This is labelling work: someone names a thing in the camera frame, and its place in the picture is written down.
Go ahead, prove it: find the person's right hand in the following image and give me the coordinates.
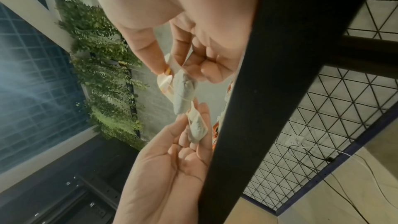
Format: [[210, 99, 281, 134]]
[[85, 0, 269, 85]]

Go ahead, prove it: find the person's left hand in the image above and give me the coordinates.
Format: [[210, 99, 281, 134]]
[[113, 102, 216, 224]]

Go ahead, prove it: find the pile of red coffee sticks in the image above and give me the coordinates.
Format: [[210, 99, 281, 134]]
[[212, 80, 235, 151]]

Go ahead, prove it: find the black table base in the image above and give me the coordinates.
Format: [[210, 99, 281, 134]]
[[197, 0, 398, 224]]

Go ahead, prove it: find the gridded glass facade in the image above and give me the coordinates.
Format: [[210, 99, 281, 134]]
[[0, 1, 94, 174]]

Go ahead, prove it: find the green leafy plant wall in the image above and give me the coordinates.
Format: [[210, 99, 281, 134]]
[[30, 0, 150, 150]]

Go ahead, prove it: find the black cable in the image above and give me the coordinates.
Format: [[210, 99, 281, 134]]
[[287, 145, 374, 224]]

